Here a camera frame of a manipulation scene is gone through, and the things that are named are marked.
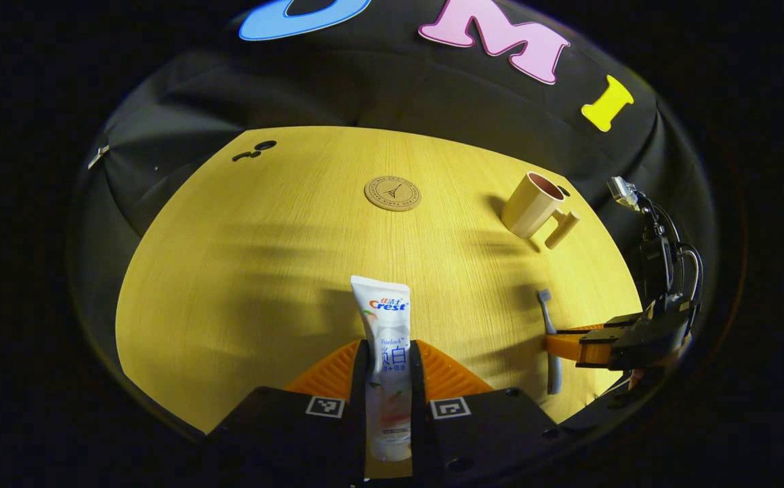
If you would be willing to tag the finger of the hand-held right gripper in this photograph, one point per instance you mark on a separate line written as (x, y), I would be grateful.
(605, 352)
(564, 346)

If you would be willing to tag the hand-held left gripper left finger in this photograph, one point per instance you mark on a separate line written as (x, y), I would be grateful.
(362, 379)

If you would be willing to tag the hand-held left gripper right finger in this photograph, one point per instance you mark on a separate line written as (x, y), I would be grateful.
(417, 379)

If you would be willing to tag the white and blue toothbrush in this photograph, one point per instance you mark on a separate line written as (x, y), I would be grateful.
(553, 376)

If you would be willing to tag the white toothpaste tube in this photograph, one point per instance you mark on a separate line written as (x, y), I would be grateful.
(385, 318)

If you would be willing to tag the beige cup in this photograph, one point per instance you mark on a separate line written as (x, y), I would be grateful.
(527, 207)

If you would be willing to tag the round brown coaster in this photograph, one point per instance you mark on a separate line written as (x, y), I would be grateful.
(393, 193)

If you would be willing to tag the black backdrop cloth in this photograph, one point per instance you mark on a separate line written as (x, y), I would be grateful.
(364, 88)

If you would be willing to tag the metal binder clip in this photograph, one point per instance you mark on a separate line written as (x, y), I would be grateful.
(98, 156)

